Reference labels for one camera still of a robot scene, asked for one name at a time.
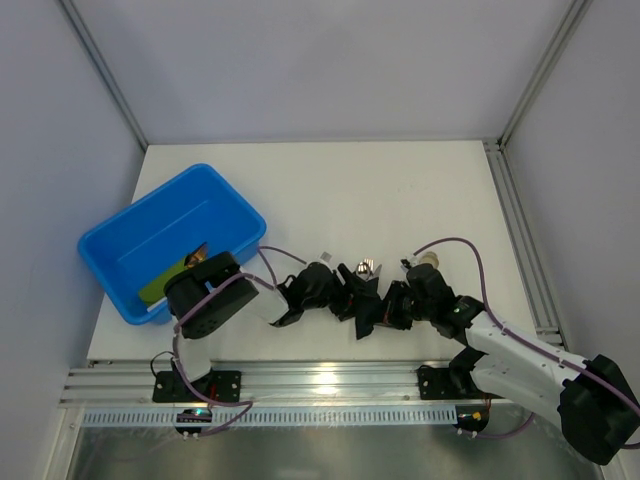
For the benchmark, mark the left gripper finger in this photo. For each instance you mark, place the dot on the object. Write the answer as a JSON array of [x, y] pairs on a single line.
[[356, 285], [345, 308]]

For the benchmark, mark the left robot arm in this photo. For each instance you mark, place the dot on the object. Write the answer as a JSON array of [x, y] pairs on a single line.
[[209, 294]]

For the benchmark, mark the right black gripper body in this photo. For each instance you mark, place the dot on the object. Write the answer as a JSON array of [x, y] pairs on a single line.
[[392, 304]]

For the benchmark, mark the frame post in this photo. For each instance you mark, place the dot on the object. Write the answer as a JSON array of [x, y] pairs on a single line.
[[560, 39], [100, 65]]

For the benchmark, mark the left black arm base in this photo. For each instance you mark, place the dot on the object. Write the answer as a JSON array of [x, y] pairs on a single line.
[[218, 385]]

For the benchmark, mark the slotted cable duct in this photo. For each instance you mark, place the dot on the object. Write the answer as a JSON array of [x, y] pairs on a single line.
[[288, 416]]

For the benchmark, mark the black paper napkin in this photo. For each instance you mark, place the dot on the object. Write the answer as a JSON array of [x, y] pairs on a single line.
[[366, 306]]

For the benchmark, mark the left frame post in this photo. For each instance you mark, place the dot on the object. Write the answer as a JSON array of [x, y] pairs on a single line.
[[100, 65]]

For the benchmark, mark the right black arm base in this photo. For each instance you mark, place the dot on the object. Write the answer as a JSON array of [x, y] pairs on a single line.
[[434, 383]]

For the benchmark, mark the blue plastic bin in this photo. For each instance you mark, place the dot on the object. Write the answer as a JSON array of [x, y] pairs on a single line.
[[135, 246]]

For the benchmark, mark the aluminium rail frame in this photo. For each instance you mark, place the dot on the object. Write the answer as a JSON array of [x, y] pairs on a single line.
[[267, 384]]

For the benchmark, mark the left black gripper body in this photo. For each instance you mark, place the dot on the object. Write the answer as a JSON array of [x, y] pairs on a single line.
[[338, 292]]

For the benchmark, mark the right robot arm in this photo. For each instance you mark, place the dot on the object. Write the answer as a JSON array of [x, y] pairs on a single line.
[[588, 400]]

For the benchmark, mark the right frame post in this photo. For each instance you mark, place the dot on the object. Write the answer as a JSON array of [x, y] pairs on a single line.
[[560, 39]]

